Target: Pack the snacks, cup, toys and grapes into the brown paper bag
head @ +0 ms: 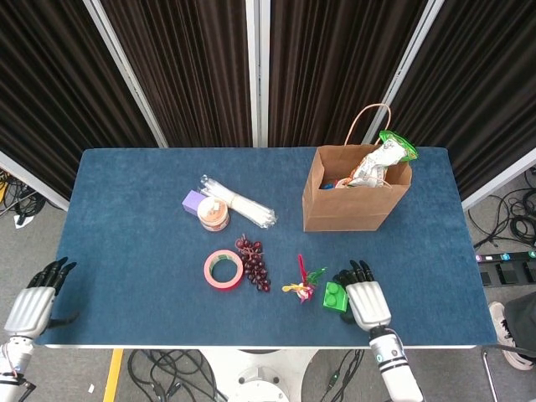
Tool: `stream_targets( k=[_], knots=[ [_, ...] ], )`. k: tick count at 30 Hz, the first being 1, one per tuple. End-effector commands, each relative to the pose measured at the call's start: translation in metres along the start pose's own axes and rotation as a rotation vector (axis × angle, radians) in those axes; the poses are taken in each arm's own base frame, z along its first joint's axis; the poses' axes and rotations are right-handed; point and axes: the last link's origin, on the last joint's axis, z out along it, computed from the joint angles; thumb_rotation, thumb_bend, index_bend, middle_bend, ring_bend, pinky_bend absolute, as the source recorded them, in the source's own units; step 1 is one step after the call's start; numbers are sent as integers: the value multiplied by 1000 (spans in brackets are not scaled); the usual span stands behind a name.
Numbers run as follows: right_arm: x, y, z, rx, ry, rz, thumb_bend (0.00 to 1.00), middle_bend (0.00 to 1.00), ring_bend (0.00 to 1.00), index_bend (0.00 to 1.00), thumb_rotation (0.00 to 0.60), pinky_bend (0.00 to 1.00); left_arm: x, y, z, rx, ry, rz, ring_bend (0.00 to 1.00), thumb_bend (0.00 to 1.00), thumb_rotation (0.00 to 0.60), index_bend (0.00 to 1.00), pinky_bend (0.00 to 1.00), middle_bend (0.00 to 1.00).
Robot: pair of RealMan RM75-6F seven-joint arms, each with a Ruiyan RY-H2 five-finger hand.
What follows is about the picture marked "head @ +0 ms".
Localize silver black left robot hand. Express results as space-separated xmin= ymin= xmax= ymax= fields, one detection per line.
xmin=3 ymin=257 xmax=80 ymax=338

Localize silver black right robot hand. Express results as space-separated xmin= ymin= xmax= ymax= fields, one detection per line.
xmin=332 ymin=259 xmax=394 ymax=330

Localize white green snack packet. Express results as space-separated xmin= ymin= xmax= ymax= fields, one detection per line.
xmin=345 ymin=130 xmax=419 ymax=189

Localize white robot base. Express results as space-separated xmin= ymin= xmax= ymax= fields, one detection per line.
xmin=199 ymin=347 xmax=320 ymax=402

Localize green toy building brick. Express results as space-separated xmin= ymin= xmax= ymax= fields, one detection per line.
xmin=322 ymin=281 xmax=349 ymax=313

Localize brown paper carrier bag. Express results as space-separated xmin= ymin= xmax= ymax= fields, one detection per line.
xmin=301 ymin=103 xmax=414 ymax=233

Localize yellow floor tape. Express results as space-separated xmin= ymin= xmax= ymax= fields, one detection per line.
xmin=102 ymin=348 xmax=125 ymax=402

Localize blue table cloth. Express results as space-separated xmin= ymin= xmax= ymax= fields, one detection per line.
xmin=33 ymin=146 xmax=499 ymax=348

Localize purple plastic grape bunch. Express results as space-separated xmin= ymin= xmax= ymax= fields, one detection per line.
xmin=234 ymin=234 xmax=272 ymax=293

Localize white sneaker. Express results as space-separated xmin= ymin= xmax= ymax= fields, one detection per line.
xmin=487 ymin=301 xmax=524 ymax=371

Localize metal stand leg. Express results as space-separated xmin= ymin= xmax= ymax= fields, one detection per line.
xmin=481 ymin=349 xmax=500 ymax=402

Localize red tape roll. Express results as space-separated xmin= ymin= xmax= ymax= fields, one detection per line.
xmin=204 ymin=249 xmax=245 ymax=291

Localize bundle of wrapped straws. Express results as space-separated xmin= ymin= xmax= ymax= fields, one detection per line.
xmin=198 ymin=174 xmax=278 ymax=229

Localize dark trouser leg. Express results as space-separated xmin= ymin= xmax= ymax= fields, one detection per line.
xmin=503 ymin=291 xmax=536 ymax=348

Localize purple cube block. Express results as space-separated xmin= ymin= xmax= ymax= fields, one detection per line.
xmin=182 ymin=189 xmax=206 ymax=217

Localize dark corrugated partition panel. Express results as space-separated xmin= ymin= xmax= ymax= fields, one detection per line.
xmin=101 ymin=0 xmax=254 ymax=148
xmin=387 ymin=0 xmax=536 ymax=201
xmin=269 ymin=0 xmax=428 ymax=148
xmin=0 ymin=0 xmax=159 ymax=201

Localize black cable green light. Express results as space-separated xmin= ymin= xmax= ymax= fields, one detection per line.
xmin=320 ymin=348 xmax=365 ymax=402

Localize black floor cables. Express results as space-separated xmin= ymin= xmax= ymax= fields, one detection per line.
xmin=126 ymin=348 xmax=229 ymax=402
xmin=0 ymin=167 xmax=47 ymax=223
xmin=467 ymin=166 xmax=536 ymax=252

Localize white partition frame rail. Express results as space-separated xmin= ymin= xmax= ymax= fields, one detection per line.
xmin=460 ymin=157 xmax=536 ymax=212
xmin=0 ymin=150 xmax=70 ymax=212

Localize white partition frame post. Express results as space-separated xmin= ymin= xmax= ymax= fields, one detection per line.
xmin=82 ymin=0 xmax=169 ymax=148
xmin=245 ymin=0 xmax=271 ymax=148
xmin=362 ymin=0 xmax=445 ymax=147

